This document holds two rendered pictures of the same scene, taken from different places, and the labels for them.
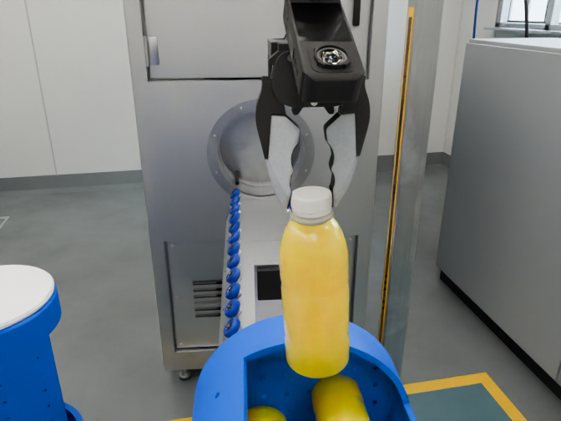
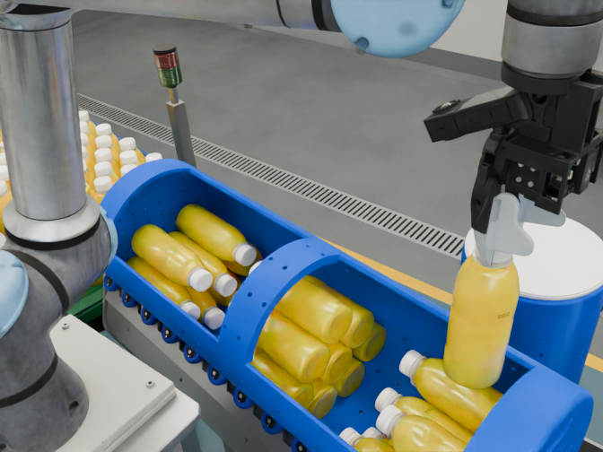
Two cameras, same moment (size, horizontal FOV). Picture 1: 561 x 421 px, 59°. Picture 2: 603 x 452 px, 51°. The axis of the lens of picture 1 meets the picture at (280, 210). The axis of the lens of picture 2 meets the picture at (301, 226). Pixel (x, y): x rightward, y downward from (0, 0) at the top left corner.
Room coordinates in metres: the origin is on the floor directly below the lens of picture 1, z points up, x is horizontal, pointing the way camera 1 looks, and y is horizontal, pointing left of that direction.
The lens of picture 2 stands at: (0.72, -0.49, 1.85)
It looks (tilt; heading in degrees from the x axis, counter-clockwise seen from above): 36 degrees down; 143
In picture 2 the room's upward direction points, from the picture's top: 4 degrees counter-clockwise
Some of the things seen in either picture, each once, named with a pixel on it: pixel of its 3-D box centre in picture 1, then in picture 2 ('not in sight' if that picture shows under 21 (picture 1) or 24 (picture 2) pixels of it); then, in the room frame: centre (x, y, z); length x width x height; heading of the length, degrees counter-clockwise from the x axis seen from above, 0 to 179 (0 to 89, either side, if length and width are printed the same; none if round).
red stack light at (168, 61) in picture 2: not in sight; (166, 57); (-0.79, 0.23, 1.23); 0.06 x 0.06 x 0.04
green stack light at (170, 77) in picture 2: not in sight; (169, 73); (-0.79, 0.23, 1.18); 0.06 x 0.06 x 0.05
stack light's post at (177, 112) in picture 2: not in sight; (205, 254); (-0.79, 0.23, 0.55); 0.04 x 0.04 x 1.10; 4
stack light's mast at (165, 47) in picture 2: not in sight; (170, 75); (-0.79, 0.23, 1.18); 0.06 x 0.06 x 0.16
